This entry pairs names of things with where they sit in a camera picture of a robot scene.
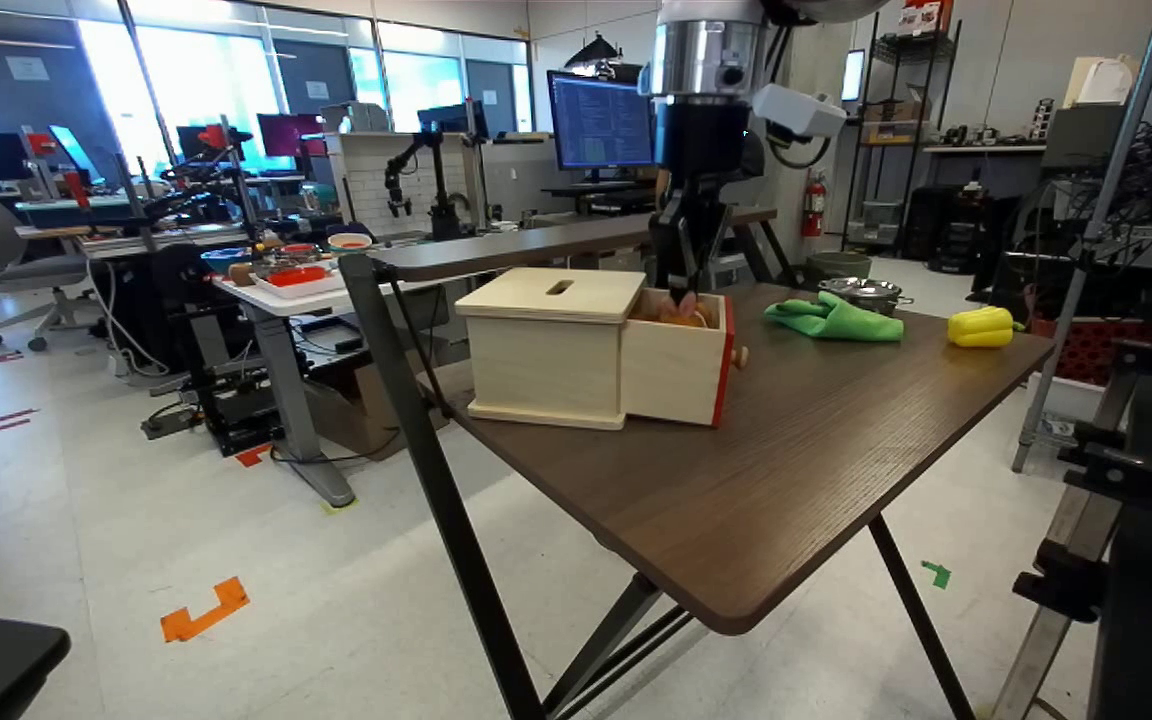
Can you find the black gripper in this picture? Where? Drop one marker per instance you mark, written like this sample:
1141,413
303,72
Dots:
705,145

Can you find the brown stuffed animal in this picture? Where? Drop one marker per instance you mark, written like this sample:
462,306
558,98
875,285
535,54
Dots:
671,309

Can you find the red front wooden drawer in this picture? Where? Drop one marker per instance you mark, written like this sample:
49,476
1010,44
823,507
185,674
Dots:
681,374

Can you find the black background robot arm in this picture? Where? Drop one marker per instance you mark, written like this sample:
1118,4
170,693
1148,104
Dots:
442,218

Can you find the red fire extinguisher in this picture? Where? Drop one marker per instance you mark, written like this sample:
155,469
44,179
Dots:
813,205

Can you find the computer monitor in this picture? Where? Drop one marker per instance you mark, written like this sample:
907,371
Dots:
603,124

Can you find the green cloth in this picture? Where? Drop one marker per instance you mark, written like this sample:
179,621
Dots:
835,316

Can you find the wooden box with slot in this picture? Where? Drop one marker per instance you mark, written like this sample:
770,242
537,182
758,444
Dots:
546,346

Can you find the silver metal bowl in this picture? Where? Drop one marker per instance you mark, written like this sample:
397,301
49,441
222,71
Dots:
864,294

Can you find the dark wooden folding table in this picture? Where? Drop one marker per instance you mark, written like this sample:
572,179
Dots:
715,527

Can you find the yellow toy pepper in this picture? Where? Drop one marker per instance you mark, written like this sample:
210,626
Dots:
981,329

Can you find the white workbench with items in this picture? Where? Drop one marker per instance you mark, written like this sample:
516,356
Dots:
273,301

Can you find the green floor tape marker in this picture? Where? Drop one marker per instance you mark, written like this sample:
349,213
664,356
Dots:
939,573

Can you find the orange floor tape marker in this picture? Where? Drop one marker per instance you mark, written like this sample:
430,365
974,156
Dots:
192,621

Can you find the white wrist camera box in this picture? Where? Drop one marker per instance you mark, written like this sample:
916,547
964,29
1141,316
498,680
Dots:
798,113

